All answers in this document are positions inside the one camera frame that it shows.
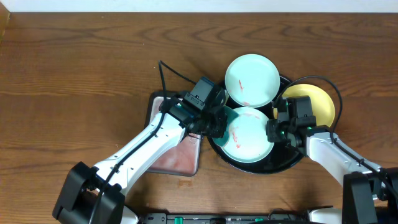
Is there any yellow plate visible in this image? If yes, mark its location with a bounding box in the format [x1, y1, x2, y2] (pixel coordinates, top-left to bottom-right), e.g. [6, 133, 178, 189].
[273, 84, 335, 128]

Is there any light blue plate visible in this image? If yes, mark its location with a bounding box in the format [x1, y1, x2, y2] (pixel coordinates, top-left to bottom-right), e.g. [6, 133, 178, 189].
[224, 54, 280, 108]
[221, 107, 274, 163]

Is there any green yellow sponge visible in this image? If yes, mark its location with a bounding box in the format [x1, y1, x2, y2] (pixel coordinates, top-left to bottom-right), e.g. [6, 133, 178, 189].
[212, 106, 239, 147]

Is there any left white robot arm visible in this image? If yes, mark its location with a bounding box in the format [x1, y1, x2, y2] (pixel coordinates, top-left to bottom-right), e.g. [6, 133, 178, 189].
[52, 88, 226, 224]

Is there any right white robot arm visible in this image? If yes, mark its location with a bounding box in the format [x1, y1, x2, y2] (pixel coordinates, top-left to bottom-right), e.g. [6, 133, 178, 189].
[266, 96, 397, 223]

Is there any round black tray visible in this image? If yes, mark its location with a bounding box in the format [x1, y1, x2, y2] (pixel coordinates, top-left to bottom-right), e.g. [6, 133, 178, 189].
[207, 75, 303, 175]

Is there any rectangular soapy metal tray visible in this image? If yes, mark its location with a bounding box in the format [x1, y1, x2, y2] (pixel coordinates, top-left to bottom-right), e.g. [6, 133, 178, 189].
[145, 91, 203, 177]

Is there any right black cable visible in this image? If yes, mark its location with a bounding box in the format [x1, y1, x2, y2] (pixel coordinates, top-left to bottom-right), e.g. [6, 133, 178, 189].
[273, 75, 398, 200]

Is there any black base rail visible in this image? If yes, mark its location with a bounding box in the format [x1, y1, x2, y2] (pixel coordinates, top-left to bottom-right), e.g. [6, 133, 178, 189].
[138, 212, 310, 224]

